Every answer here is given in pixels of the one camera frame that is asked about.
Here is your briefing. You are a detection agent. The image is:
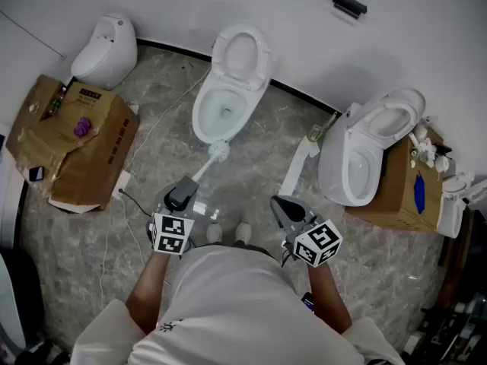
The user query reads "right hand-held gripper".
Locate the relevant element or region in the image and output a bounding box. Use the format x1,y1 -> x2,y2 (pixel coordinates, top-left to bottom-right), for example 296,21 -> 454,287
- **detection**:
269,195 -> 344,268

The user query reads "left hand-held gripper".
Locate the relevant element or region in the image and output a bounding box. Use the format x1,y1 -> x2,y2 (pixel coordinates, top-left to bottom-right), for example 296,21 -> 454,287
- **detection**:
147,176 -> 199,257

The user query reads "white toilet brush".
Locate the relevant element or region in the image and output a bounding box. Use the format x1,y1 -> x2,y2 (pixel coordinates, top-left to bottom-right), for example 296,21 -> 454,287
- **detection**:
192,140 -> 232,182

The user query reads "white oval toilet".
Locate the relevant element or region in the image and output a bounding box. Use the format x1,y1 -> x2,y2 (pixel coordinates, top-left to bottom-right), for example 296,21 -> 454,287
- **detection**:
191,23 -> 272,146

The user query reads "person's left forearm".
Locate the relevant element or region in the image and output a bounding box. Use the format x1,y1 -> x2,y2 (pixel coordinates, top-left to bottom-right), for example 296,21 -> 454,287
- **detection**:
125,249 -> 180,336

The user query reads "person's right forearm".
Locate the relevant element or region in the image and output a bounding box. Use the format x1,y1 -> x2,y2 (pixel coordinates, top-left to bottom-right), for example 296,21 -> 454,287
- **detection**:
306,259 -> 353,336

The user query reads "square-sided white toilet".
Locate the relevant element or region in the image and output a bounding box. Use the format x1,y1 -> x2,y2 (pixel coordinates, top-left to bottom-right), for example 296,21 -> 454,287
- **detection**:
317,87 -> 427,208

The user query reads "white paper strip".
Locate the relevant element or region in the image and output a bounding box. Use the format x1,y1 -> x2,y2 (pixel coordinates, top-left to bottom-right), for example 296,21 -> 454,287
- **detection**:
279,137 -> 320,197

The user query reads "person's left white shoe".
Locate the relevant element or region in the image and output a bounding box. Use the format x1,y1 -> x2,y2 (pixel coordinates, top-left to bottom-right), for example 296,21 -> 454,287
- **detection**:
206,221 -> 224,245

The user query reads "person's white shoe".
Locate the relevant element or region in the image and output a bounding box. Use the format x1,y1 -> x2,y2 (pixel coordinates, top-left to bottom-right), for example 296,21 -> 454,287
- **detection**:
206,221 -> 224,245
234,221 -> 252,245

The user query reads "person's right white shoe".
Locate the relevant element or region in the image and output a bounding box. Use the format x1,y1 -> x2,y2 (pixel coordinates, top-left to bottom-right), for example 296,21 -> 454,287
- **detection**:
234,221 -> 252,245

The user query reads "white power adapter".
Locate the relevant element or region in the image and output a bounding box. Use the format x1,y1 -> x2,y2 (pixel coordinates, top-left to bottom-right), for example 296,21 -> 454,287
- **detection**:
111,168 -> 132,201

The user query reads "pale green plastic object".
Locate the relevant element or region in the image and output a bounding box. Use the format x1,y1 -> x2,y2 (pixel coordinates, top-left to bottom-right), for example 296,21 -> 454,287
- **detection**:
307,112 -> 339,144

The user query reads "large torn cardboard box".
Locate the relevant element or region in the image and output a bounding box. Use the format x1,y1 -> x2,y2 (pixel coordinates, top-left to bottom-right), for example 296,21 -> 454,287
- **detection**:
5,74 -> 141,214

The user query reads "plain cardboard box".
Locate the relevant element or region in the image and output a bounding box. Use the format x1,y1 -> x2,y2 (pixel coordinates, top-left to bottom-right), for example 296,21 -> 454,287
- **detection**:
344,135 -> 446,233

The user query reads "person's white shirt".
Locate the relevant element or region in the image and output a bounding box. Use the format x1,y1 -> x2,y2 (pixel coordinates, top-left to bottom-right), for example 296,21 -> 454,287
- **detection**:
74,245 -> 406,365

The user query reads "purple cloth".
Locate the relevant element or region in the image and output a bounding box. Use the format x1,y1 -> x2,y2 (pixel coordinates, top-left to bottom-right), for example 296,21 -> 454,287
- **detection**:
73,116 -> 94,137

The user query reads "blue plastic item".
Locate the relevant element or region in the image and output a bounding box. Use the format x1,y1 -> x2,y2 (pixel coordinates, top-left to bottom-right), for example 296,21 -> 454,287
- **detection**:
413,171 -> 426,215

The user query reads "pile of white plumbing fittings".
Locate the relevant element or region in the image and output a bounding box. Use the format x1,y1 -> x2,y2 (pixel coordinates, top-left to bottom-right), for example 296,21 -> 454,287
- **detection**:
409,118 -> 454,174

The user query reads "small white ceramic fixture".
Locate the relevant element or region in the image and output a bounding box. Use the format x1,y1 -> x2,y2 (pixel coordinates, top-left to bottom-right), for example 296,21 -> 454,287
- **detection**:
437,171 -> 487,240

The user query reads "black shelf rack with goods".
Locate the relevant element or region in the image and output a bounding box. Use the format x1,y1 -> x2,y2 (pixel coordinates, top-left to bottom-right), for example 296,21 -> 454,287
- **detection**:
405,294 -> 487,365

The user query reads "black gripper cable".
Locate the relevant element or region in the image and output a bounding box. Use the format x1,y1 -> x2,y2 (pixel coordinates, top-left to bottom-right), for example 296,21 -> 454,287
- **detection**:
118,188 -> 155,220
280,241 -> 297,268

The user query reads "thin white cable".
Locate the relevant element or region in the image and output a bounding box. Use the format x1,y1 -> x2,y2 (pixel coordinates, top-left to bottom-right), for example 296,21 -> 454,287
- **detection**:
99,65 -> 212,300

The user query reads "black wall shelf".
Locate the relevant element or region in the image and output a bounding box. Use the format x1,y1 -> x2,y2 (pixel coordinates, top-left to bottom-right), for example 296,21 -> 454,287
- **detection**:
332,0 -> 368,21

